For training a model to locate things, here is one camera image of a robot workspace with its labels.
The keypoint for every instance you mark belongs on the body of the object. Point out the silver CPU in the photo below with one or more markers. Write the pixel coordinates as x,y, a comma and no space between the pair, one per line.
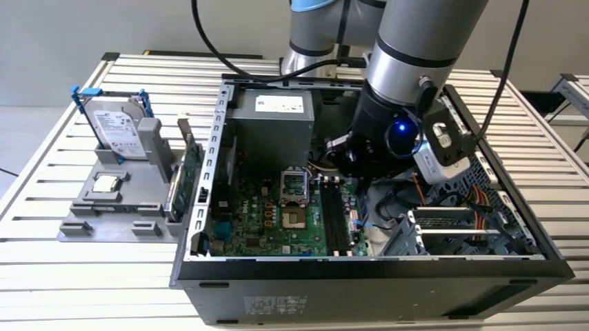
106,183

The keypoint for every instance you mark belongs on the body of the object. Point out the metal slat side table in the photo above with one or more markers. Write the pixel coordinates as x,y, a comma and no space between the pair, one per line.
573,84

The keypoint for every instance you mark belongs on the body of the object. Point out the black open PC case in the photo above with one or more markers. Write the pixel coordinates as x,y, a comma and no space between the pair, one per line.
322,296

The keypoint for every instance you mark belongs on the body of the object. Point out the grey power supply unit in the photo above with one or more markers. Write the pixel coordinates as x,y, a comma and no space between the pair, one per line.
271,138

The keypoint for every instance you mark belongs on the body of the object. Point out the green motherboard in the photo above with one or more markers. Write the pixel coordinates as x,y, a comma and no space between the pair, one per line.
258,220

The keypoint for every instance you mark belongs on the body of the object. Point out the dark RAM stick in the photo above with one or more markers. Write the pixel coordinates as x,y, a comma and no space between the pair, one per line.
365,210

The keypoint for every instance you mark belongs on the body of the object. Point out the green graphics card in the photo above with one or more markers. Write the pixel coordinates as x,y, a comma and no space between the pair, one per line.
188,172

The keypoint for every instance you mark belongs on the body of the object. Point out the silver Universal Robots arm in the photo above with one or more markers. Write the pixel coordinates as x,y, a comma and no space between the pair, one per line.
414,34

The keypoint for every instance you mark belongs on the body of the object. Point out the CPU socket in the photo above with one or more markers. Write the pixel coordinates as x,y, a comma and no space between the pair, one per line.
294,217

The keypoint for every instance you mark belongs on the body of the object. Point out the grey parts rack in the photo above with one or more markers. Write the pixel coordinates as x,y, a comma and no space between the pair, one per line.
138,186

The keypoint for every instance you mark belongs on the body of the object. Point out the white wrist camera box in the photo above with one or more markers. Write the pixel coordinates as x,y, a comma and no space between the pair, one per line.
437,169

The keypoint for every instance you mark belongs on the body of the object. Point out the hard disk in blue carrier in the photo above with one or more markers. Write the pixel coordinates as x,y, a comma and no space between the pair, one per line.
116,131

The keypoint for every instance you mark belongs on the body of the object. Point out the metal disk bay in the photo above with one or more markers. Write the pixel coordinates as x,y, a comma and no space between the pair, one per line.
441,215

